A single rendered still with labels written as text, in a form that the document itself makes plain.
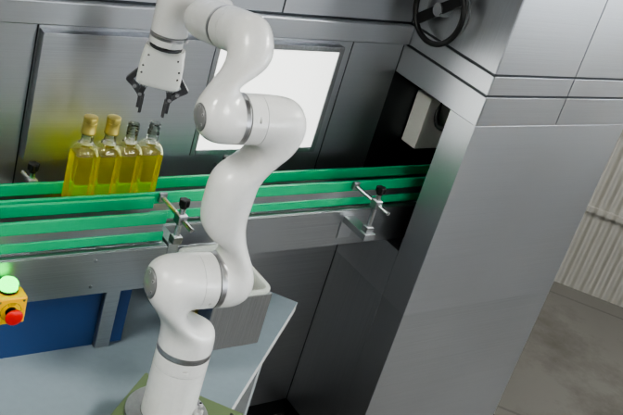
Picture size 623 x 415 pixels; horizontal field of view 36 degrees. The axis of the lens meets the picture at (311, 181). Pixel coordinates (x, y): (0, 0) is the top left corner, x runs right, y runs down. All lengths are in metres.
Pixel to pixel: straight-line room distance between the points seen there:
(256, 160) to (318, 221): 0.97
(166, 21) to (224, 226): 0.51
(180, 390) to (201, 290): 0.26
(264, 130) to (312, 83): 0.99
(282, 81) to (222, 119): 0.97
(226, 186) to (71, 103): 0.69
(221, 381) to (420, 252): 0.78
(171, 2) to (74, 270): 0.68
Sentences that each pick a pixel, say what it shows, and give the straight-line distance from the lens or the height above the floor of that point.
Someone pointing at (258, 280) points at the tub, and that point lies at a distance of 2.49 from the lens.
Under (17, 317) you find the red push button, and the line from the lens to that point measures 2.25.
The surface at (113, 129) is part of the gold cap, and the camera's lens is 2.37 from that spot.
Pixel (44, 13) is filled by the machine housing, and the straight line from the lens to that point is 2.34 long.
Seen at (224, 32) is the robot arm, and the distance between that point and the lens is 1.89.
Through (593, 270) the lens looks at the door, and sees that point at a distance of 5.36.
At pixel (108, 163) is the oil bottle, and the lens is 2.39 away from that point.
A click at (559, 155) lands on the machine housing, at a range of 3.14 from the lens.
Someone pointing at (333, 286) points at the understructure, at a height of 0.63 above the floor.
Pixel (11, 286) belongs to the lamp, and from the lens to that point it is 2.26.
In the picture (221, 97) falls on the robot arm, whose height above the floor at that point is 1.64.
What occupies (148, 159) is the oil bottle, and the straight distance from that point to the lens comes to 2.44.
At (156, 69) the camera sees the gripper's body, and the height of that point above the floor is 1.50.
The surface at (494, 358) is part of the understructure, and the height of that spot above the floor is 0.47.
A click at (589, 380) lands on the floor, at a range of 4.68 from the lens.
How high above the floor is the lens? 2.30
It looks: 25 degrees down
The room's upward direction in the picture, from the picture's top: 17 degrees clockwise
